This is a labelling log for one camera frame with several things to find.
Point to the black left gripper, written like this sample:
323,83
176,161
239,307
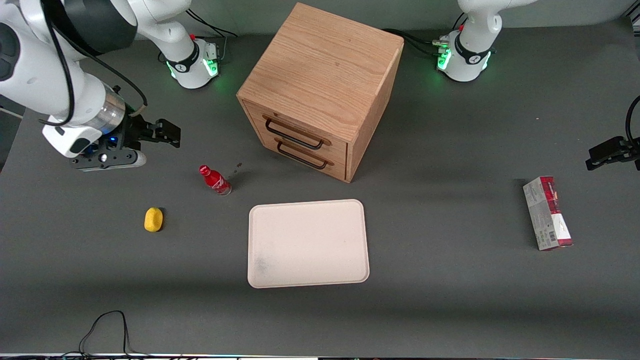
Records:
629,148

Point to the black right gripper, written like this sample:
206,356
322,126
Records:
136,128

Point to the red coke bottle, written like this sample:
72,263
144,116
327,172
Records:
216,182

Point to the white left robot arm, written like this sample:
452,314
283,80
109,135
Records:
470,65

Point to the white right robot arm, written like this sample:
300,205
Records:
50,85

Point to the beige plastic tray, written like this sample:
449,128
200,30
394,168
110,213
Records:
307,244

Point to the red and grey carton box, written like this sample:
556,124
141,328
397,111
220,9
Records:
547,215

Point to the yellow lemon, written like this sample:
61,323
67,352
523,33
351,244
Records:
153,220

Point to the wooden drawer front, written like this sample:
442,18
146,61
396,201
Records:
265,140
340,150

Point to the wooden drawer cabinet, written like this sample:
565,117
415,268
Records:
325,65

